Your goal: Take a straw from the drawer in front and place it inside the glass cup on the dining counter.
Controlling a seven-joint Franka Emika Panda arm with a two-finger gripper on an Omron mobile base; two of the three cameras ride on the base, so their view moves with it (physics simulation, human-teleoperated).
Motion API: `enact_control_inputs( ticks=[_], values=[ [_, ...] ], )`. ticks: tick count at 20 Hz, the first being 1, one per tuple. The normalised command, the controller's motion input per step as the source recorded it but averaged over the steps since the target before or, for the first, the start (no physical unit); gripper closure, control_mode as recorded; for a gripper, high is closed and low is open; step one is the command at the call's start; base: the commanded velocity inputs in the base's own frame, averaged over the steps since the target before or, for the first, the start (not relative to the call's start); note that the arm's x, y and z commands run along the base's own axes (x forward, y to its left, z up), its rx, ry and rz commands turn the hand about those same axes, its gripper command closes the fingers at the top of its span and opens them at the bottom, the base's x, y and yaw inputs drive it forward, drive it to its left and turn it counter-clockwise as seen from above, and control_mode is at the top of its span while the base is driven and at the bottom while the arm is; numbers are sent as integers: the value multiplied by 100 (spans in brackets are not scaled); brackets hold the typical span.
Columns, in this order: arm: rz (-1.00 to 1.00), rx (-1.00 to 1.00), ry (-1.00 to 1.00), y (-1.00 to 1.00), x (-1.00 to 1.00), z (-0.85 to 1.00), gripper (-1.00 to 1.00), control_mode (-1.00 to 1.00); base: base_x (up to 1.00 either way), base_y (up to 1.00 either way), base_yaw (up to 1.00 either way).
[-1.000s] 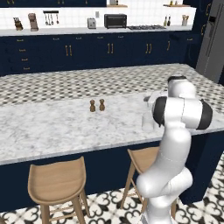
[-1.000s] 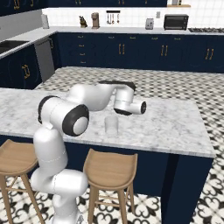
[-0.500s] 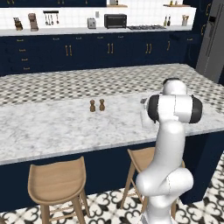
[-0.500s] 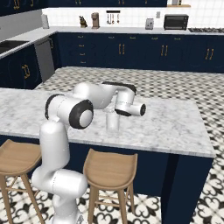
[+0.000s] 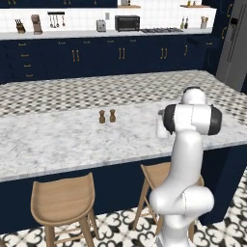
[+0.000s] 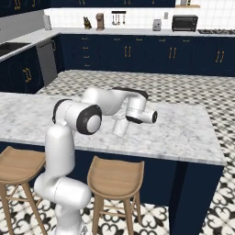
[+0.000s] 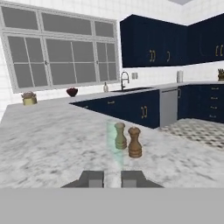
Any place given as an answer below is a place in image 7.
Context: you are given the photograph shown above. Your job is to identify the light wooden salt shaker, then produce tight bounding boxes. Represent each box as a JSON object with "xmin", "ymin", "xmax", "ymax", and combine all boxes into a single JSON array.
[{"xmin": 114, "ymin": 122, "xmax": 128, "ymax": 151}]

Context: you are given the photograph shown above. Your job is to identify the navy wall cupboards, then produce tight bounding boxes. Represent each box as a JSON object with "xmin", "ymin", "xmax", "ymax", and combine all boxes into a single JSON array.
[{"xmin": 119, "ymin": 12, "xmax": 224, "ymax": 69}]

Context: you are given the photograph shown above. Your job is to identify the navy base cupboards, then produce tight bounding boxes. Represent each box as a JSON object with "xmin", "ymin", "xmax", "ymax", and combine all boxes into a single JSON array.
[{"xmin": 69, "ymin": 83, "xmax": 224, "ymax": 130}]

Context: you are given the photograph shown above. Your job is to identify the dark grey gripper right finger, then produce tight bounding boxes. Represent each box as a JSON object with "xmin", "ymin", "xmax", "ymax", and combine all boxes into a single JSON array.
[{"xmin": 121, "ymin": 170, "xmax": 165, "ymax": 189}]

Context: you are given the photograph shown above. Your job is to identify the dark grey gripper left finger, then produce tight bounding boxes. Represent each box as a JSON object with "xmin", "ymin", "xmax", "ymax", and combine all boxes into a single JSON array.
[{"xmin": 60, "ymin": 170, "xmax": 105, "ymax": 189}]

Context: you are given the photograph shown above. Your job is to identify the brown wooden pepper mill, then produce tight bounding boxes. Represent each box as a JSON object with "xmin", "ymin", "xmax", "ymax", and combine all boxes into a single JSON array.
[{"xmin": 127, "ymin": 126, "xmax": 144, "ymax": 159}]

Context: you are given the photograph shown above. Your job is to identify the dark red bowl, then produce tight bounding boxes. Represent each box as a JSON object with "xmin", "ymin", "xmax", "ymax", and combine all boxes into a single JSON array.
[{"xmin": 66, "ymin": 87, "xmax": 79, "ymax": 98}]

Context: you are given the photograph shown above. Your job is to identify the large grey window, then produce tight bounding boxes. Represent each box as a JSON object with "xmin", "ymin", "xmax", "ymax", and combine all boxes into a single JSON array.
[{"xmin": 0, "ymin": 2, "xmax": 121, "ymax": 94}]

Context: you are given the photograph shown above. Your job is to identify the yellow pot with plant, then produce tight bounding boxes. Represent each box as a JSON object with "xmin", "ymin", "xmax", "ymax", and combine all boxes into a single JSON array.
[{"xmin": 21, "ymin": 90, "xmax": 39, "ymax": 107}]

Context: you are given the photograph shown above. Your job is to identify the steel dishwasher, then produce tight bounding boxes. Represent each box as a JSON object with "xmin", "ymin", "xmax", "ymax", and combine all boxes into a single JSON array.
[{"xmin": 158, "ymin": 87, "xmax": 179, "ymax": 128}]

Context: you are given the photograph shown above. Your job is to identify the white paper towel roll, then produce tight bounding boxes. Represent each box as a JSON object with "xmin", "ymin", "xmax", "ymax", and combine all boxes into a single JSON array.
[{"xmin": 176, "ymin": 70, "xmax": 185, "ymax": 84}]

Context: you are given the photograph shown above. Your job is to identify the clear glass cup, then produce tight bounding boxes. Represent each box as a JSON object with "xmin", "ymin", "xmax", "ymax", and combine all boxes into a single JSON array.
[{"xmin": 106, "ymin": 120, "xmax": 124, "ymax": 170}]

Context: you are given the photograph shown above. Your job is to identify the black sink with tap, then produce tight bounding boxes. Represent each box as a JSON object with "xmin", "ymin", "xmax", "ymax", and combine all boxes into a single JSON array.
[{"xmin": 110, "ymin": 71, "xmax": 155, "ymax": 94}]

